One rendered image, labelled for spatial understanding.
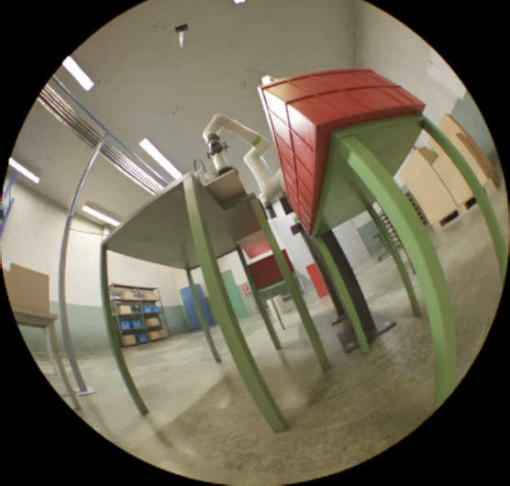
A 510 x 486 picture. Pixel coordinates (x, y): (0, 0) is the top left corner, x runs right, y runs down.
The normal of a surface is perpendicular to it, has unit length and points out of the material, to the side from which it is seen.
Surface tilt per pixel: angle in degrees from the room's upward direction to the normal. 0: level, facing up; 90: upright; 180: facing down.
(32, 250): 90
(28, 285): 90
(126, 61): 180
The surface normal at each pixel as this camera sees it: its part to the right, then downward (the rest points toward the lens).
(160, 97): 0.36, 0.85
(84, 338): 0.90, -0.42
